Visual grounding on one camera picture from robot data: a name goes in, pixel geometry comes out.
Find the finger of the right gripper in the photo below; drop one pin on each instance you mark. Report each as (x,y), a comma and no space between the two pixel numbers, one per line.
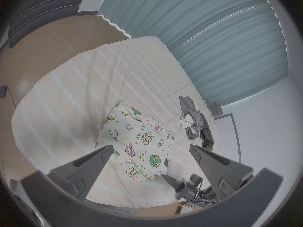
(171,181)

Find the bed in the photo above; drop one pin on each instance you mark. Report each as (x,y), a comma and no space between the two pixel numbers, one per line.
(82,84)

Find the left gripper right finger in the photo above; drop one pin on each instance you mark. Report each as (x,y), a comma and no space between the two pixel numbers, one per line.
(220,171)

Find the white printed pyjama top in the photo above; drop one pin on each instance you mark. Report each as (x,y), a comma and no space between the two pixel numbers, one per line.
(137,138)

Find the white garment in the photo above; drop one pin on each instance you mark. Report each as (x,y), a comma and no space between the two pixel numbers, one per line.
(185,122)

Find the grey bedside table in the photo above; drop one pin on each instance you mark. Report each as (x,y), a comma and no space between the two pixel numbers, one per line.
(214,106)

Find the light grey knit garment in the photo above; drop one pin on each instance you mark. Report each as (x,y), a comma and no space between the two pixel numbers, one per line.
(188,105)

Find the black padded bench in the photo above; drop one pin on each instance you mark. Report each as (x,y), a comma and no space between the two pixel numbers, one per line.
(47,8)

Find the black power adapter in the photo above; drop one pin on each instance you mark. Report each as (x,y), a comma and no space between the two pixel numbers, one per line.
(2,91)

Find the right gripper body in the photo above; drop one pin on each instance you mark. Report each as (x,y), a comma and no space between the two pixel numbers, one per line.
(187,190)

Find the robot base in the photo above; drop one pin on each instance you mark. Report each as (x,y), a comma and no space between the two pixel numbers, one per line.
(123,211)

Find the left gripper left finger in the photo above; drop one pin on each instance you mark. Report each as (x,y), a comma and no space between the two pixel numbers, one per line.
(78,174)

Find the black garment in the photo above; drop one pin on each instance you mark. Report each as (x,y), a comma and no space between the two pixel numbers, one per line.
(208,138)

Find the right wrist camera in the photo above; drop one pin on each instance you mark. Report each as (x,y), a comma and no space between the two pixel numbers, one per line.
(196,179)

